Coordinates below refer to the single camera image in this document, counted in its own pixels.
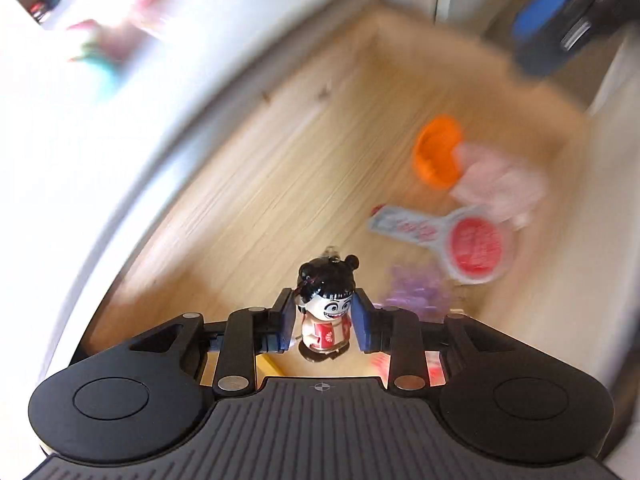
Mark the red round paddle toy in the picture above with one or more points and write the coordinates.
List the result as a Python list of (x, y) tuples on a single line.
[(475, 245)]

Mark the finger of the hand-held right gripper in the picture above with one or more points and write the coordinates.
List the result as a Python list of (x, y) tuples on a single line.
[(542, 7)]

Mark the purple crystal snowflake ornament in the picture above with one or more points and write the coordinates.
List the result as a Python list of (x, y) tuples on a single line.
[(415, 290)]

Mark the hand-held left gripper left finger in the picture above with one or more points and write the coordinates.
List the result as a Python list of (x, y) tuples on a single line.
[(286, 321)]

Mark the wooden drawer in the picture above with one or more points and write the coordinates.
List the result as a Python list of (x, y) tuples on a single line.
[(250, 185)]

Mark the yellow item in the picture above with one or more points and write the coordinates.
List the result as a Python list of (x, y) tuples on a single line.
[(270, 366)]

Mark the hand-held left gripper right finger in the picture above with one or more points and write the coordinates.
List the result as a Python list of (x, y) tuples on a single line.
[(362, 324)]

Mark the pink white lace cloth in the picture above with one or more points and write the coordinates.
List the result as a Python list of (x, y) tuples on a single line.
[(500, 185)]

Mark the orange plastic cup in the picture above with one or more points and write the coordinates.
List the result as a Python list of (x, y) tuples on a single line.
[(437, 152)]

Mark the red item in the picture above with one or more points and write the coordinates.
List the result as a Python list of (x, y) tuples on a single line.
[(380, 365)]

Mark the black-haired doll figurine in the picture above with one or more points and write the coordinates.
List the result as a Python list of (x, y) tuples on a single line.
[(325, 310)]

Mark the colourful blurred toys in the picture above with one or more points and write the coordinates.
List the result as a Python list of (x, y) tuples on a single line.
[(125, 15)]

